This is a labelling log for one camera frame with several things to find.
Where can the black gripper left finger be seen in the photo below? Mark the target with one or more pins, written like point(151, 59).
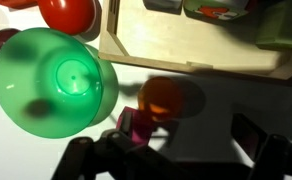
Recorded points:
point(127, 122)

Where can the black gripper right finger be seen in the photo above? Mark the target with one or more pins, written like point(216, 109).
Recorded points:
point(249, 136)

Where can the orange fruit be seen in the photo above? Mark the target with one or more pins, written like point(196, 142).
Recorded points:
point(159, 96)

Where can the green plastic bowl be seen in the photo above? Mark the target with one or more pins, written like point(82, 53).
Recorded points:
point(46, 83)

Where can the magenta block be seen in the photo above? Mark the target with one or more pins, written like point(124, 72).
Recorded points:
point(141, 128)

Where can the wooden tray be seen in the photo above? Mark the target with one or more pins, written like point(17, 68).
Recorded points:
point(172, 43)

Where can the green block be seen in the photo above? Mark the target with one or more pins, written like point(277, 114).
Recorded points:
point(281, 28)

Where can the grey cube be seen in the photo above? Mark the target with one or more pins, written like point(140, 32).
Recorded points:
point(162, 4)

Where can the red apple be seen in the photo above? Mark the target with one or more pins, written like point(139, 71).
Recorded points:
point(67, 13)

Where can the orange and white cube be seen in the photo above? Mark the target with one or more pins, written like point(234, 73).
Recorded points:
point(216, 9)

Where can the dark purple plum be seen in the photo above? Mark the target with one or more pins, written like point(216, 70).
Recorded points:
point(2, 38)

